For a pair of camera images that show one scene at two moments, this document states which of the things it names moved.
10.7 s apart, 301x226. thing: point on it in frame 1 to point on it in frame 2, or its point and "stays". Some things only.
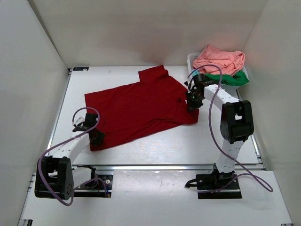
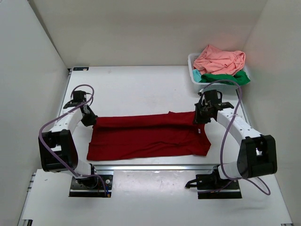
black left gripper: (238, 167) stays
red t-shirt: (127, 113) to (151, 134)
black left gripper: (101, 135) to (91, 120)
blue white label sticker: (81, 68) stays
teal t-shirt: (195, 73) stays
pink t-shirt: (229, 62) stays
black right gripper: (191, 106) to (197, 120)
